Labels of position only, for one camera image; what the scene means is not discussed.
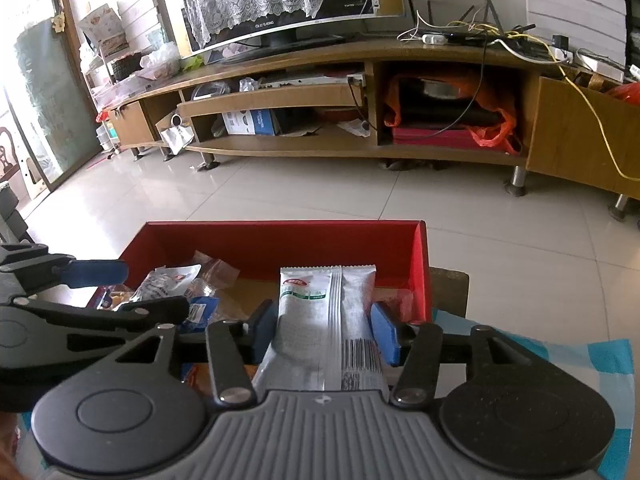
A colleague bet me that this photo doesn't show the blue snack packet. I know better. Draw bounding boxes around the blue snack packet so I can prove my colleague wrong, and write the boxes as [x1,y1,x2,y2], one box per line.
[181,296,222,334]

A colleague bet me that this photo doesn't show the blue white checkered tablecloth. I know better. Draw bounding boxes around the blue white checkered tablecloth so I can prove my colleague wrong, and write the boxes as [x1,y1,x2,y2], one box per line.
[434,309,640,480]

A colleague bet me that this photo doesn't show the blue white carton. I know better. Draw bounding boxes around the blue white carton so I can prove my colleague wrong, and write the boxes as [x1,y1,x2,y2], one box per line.
[222,109,282,137]

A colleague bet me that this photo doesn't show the yellow cable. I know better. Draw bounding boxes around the yellow cable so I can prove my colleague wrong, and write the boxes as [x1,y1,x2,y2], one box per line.
[442,0,640,182]

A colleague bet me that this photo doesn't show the glass sliding door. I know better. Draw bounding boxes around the glass sliding door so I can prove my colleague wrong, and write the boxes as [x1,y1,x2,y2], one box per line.
[0,0,103,193]

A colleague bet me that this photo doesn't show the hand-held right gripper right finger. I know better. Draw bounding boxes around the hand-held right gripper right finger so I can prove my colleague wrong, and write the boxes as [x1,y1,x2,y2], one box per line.
[371,301,532,407]

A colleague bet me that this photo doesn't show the white storage rack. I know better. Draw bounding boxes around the white storage rack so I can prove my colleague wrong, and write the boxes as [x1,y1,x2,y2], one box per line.
[79,4,132,157]

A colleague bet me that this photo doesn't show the red plastic bag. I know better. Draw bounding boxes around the red plastic bag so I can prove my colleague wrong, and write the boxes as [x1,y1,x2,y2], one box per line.
[609,82,640,112]

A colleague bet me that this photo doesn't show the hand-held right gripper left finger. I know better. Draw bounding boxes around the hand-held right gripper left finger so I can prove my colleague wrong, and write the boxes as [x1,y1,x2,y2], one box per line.
[107,300,277,407]

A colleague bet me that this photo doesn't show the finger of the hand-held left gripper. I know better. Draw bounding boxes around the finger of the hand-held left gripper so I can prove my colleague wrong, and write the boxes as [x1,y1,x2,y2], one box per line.
[0,242,130,302]
[10,296,192,334]

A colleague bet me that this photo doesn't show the white long snack packet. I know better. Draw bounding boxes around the white long snack packet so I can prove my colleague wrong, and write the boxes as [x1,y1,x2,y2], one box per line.
[251,265,392,394]

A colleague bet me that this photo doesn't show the orange plastic bag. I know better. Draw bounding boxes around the orange plastic bag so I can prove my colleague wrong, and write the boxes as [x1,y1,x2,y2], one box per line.
[382,72,524,157]

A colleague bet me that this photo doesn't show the wooden tv stand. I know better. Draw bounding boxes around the wooden tv stand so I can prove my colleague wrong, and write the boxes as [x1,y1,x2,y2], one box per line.
[107,35,640,222]

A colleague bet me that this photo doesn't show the white red small packet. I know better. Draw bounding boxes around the white red small packet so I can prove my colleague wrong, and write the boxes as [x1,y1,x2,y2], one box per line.
[131,265,202,307]

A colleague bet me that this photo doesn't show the black router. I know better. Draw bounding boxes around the black router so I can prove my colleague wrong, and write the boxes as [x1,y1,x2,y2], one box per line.
[402,0,561,61]

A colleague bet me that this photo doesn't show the red flat box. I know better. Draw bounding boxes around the red flat box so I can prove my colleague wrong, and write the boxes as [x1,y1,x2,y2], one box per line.
[391,127,502,151]

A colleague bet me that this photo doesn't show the red cardboard box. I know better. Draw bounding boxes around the red cardboard box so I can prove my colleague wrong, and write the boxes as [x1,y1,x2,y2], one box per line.
[90,220,434,333]

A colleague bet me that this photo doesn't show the waffle packet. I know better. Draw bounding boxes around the waffle packet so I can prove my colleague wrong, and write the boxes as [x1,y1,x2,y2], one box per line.
[101,284,136,311]

